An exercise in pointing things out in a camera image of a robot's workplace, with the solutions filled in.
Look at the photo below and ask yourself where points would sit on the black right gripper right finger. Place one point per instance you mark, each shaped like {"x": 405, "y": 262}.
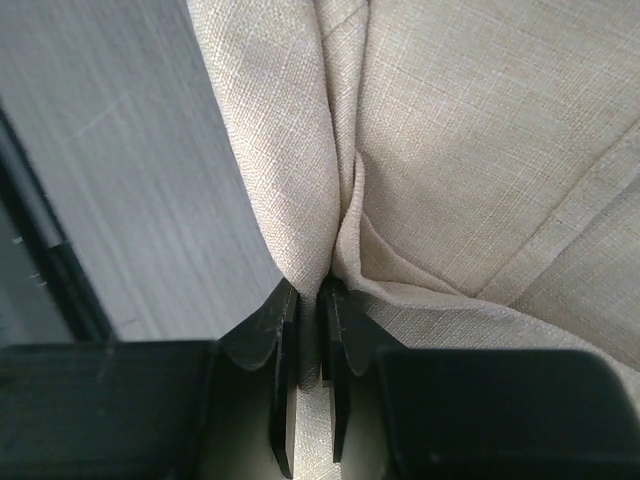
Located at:
{"x": 407, "y": 413}

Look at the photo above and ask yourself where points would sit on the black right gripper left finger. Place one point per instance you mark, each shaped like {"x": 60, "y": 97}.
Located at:
{"x": 201, "y": 409}

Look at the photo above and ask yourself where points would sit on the beige cloth napkin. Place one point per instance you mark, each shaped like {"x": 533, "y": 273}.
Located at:
{"x": 469, "y": 168}

